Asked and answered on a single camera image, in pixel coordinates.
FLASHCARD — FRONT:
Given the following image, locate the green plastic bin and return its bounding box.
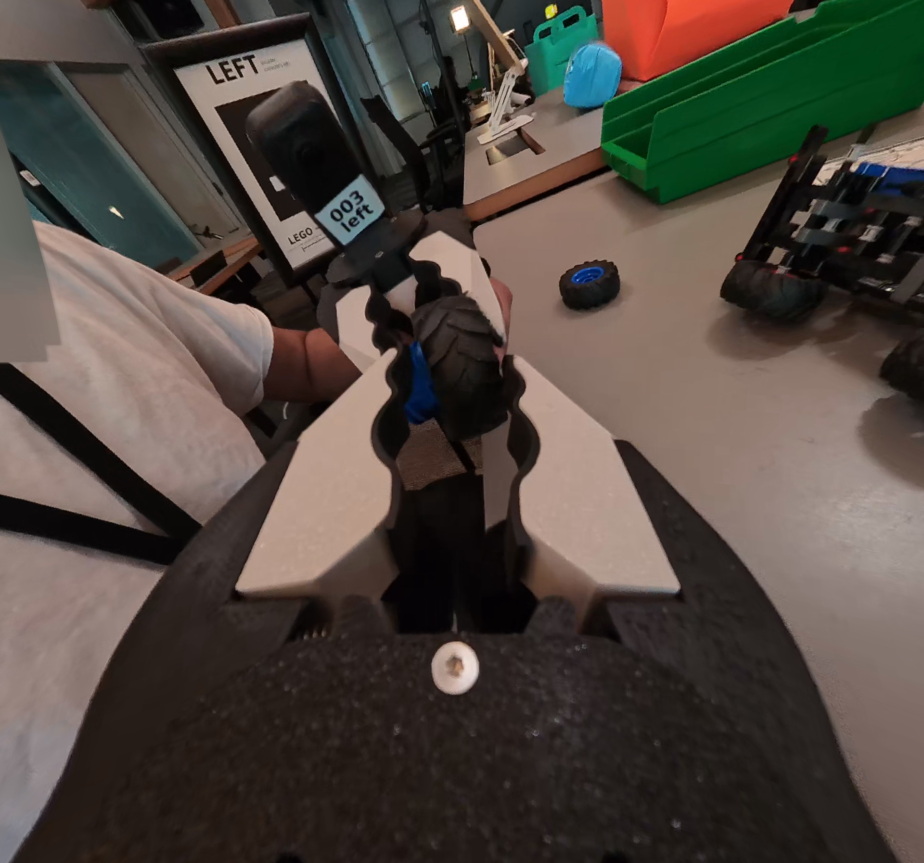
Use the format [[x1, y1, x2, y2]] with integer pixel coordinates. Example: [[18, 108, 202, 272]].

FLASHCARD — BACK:
[[603, 26, 924, 205], [601, 0, 924, 149]]

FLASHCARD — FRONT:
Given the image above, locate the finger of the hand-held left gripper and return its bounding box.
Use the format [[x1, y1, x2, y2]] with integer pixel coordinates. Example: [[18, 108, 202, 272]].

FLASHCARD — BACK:
[[408, 230, 508, 344], [334, 284, 418, 375]]

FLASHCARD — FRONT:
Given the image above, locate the blue round cushion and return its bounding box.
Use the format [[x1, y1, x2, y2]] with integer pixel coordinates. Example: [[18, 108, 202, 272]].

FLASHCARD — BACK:
[[563, 42, 623, 110]]

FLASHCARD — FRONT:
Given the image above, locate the person's left hand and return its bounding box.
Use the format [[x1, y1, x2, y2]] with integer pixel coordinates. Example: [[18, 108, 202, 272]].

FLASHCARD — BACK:
[[494, 282, 515, 359]]

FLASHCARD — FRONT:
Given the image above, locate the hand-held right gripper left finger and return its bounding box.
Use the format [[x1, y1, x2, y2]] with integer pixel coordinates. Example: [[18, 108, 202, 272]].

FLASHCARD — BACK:
[[235, 349, 405, 600]]

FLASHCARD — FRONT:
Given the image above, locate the black office chair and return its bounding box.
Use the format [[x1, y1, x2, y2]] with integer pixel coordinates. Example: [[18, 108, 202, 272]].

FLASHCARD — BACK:
[[361, 94, 463, 214]]

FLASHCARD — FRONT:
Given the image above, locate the person's left forearm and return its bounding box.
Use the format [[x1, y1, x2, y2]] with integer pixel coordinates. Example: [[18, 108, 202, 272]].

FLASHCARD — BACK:
[[263, 325, 362, 405]]

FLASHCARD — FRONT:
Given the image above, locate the black framed marker sign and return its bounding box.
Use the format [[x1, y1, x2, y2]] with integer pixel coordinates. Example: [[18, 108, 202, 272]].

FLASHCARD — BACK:
[[144, 14, 347, 288]]

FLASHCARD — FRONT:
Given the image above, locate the black lego truck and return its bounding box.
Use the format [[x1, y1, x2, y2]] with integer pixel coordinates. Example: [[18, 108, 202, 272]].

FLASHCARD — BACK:
[[719, 125, 924, 402]]

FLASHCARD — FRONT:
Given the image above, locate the black toy wheel blue rim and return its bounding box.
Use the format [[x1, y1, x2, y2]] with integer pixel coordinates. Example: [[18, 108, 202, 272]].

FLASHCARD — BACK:
[[403, 296, 510, 443], [559, 260, 620, 311]]

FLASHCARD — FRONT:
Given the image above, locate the orange plastic container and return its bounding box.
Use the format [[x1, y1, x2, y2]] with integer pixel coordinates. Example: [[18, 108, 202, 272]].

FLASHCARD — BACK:
[[598, 0, 802, 82]]

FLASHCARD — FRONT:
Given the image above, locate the teal carry bag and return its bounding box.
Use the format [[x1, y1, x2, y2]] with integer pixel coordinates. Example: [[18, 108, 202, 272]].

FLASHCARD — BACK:
[[523, 5, 600, 97]]

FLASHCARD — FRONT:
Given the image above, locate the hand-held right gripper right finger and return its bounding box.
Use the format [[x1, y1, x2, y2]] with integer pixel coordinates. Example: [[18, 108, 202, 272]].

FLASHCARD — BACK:
[[482, 354, 681, 629]]

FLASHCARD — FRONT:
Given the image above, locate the person in white shirt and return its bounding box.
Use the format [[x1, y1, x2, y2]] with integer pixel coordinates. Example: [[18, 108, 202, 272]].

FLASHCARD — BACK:
[[0, 220, 275, 842]]

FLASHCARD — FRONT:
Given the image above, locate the wooden board on white stand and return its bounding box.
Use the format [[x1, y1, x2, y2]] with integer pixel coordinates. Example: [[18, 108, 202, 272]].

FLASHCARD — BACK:
[[461, 0, 542, 145]]

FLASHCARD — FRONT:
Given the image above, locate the grey side table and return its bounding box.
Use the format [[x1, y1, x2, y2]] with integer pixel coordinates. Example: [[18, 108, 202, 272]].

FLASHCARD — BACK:
[[462, 87, 611, 223]]

